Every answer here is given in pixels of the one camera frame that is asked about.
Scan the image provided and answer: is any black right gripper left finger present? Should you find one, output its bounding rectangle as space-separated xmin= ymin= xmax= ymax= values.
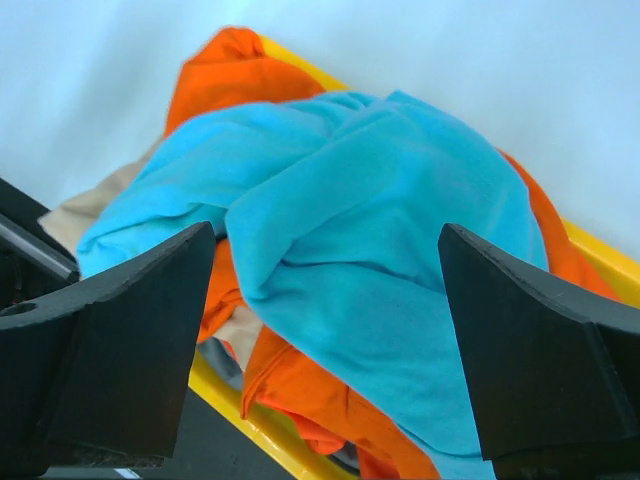
xmin=1 ymin=222 xmax=215 ymax=457

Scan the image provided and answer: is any yellow plastic bin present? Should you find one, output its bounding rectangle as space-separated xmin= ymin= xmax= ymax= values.
xmin=187 ymin=33 xmax=640 ymax=480

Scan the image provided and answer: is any beige t shirt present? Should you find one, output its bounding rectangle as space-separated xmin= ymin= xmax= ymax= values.
xmin=38 ymin=145 xmax=263 ymax=373

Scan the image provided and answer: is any light blue t shirt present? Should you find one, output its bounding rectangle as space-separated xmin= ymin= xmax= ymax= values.
xmin=77 ymin=92 xmax=548 ymax=479

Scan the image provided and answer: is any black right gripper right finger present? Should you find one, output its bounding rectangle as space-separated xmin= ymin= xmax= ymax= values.
xmin=438 ymin=224 xmax=639 ymax=460

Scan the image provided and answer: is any black mounting base plate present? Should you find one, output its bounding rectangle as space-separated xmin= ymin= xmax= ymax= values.
xmin=1 ymin=183 xmax=286 ymax=479

